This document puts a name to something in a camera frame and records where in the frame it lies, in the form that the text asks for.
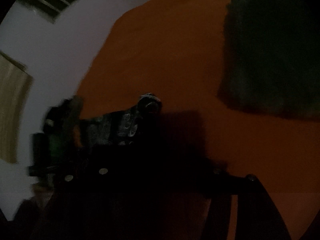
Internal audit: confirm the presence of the dark green folded cloth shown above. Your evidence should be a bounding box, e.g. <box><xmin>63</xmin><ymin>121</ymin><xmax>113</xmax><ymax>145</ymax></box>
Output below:
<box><xmin>217</xmin><ymin>0</ymin><xmax>320</xmax><ymax>120</ymax></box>

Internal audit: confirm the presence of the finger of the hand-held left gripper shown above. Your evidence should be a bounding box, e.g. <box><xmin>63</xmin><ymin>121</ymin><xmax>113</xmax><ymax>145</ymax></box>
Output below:
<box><xmin>44</xmin><ymin>99</ymin><xmax>75</xmax><ymax>133</ymax></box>

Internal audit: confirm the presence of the black printed garment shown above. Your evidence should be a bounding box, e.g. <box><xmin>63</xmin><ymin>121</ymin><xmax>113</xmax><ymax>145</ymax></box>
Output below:
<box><xmin>67</xmin><ymin>92</ymin><xmax>215</xmax><ymax>205</ymax></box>

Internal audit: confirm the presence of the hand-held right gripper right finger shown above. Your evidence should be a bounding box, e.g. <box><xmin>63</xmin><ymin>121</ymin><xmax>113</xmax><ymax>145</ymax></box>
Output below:
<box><xmin>201</xmin><ymin>164</ymin><xmax>292</xmax><ymax>240</ymax></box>

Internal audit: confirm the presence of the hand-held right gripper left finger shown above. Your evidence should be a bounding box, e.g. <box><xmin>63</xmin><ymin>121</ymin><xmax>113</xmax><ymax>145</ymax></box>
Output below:
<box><xmin>32</xmin><ymin>165</ymin><xmax>120</xmax><ymax>240</ymax></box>

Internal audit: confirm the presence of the orange bed blanket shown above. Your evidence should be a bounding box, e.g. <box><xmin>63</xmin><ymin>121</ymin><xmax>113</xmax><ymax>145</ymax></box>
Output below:
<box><xmin>72</xmin><ymin>0</ymin><xmax>320</xmax><ymax>240</ymax></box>

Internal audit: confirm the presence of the beige curtain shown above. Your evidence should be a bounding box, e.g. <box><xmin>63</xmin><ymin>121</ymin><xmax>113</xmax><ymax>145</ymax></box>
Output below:
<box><xmin>0</xmin><ymin>52</ymin><xmax>33</xmax><ymax>165</ymax></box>

